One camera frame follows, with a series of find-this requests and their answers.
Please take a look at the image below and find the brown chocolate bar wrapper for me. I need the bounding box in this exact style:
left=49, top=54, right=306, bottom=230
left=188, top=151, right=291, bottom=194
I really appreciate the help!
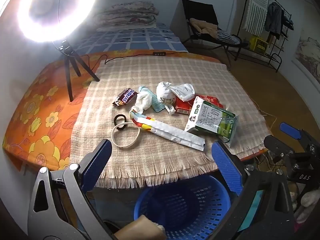
left=112, top=88, right=139, bottom=107

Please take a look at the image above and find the dark hanging jacket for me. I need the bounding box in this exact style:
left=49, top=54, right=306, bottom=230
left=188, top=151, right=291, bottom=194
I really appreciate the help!
left=264, top=2, right=283, bottom=37

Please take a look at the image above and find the beige garment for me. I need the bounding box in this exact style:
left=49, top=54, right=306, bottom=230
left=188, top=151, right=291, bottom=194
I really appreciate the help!
left=189, top=18, right=219, bottom=37

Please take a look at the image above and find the white striped towel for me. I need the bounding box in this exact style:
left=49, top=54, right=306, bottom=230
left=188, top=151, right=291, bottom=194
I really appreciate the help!
left=244, top=0, right=270, bottom=34

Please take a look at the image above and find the beige rubber band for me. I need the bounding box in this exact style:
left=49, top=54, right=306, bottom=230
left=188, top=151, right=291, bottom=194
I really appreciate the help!
left=111, top=122, right=141, bottom=149

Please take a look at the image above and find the black hair tie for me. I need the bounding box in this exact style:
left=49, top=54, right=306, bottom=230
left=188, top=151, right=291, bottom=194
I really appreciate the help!
left=113, top=114, right=127, bottom=131

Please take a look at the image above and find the person's right hand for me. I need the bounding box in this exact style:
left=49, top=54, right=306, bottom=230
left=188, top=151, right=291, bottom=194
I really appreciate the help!
left=300, top=189, right=320, bottom=222

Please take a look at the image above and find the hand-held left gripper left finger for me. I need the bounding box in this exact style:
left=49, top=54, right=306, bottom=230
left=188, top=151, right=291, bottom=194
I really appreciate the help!
left=27, top=139, right=112, bottom=240

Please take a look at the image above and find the black folding chair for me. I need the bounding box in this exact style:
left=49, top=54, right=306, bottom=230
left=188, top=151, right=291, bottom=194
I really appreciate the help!
left=181, top=0, right=249, bottom=70

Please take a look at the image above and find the blue checked bed sheet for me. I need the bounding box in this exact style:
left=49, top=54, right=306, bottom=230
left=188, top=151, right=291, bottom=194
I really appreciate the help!
left=72, top=24, right=189, bottom=55

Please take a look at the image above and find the yellow crate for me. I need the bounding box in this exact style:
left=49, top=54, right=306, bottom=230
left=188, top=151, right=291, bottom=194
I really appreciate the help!
left=250, top=36, right=269, bottom=54

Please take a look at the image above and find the tan cardboard piece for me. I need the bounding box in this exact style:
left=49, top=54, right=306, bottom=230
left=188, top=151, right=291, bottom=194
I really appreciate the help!
left=114, top=215, right=167, bottom=240

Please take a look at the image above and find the striped garment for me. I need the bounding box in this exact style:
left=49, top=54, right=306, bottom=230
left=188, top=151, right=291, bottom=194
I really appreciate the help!
left=216, top=29, right=242, bottom=45

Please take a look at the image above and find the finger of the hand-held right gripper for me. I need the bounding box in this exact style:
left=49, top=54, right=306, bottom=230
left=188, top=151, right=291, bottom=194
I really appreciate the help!
left=264, top=135, right=294, bottom=163
left=279, top=122, right=304, bottom=140

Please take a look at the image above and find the black clothes rack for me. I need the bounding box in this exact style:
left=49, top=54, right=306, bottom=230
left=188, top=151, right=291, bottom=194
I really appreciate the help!
left=235, top=0, right=294, bottom=73

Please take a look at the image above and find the beige plaid cloth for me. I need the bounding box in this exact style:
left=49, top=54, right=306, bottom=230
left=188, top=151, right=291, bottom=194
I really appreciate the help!
left=69, top=56, right=273, bottom=189

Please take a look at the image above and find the light blue packet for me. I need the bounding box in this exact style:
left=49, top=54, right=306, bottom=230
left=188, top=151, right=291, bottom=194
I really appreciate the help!
left=139, top=86, right=166, bottom=113

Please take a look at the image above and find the blue plastic basket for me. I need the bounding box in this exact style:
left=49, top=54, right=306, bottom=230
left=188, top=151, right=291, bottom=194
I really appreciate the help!
left=134, top=175, right=232, bottom=240

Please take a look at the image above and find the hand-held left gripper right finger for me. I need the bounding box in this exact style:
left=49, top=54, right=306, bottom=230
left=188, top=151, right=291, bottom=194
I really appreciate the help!
left=211, top=140, right=295, bottom=240

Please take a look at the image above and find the long white wrapper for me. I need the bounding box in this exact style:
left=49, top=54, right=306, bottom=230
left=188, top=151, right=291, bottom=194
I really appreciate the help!
left=129, top=109, right=206, bottom=151

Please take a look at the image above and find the green white milk carton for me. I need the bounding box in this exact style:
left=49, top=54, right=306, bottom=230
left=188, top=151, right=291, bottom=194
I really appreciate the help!
left=184, top=97, right=236, bottom=138

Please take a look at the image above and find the orange floral cloth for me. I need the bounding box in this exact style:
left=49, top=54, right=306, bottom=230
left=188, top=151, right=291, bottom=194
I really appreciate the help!
left=2, top=51, right=225, bottom=172

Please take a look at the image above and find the red cardboard box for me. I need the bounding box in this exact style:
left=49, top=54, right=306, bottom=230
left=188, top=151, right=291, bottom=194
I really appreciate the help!
left=174, top=94, right=224, bottom=115

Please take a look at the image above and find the white ring light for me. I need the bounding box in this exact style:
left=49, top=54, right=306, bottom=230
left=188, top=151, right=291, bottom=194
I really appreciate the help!
left=16, top=0, right=98, bottom=43

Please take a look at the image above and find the black power cable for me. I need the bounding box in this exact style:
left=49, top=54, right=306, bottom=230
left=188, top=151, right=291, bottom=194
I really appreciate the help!
left=75, top=51, right=189, bottom=73

